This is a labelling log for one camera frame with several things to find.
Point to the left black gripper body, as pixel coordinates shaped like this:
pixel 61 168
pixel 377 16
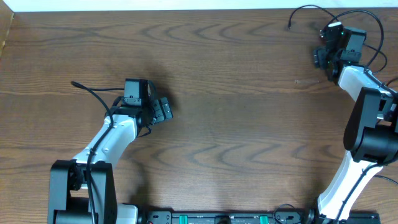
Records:
pixel 158 112

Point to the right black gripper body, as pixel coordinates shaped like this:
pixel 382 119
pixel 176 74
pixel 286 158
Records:
pixel 322 55

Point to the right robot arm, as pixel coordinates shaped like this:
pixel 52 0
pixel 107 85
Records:
pixel 370 137

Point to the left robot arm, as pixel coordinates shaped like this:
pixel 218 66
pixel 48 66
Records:
pixel 82 190

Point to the clear tape residue strip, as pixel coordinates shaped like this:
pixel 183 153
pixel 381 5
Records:
pixel 306 81

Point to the cardboard side panel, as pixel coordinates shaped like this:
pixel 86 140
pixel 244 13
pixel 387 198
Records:
pixel 6 19

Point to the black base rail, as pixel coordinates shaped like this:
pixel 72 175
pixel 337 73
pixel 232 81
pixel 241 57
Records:
pixel 285 214

